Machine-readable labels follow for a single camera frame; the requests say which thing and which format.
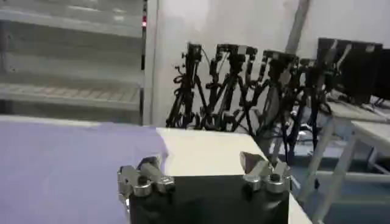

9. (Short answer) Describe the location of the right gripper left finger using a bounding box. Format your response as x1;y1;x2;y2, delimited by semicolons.
117;155;176;198

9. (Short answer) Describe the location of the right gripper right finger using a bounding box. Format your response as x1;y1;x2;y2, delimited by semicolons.
239;151;293;194

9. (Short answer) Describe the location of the purple printed shirt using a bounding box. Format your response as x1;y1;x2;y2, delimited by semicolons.
0;119;169;224

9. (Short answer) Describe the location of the white side desk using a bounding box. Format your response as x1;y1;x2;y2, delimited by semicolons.
296;96;390;224

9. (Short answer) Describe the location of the empty white shelf unit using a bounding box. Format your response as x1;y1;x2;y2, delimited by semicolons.
0;0;149;126

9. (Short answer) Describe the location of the black computer monitor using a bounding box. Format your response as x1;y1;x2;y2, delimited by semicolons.
373;47;390;102
316;37;384;105

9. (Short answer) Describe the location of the grey slanted pole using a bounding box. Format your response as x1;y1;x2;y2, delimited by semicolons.
284;0;312;56

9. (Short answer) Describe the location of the black tripod with camera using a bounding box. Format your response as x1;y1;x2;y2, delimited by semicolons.
254;49;302;167
165;42;204;129
199;43;260;132
297;57;335;153

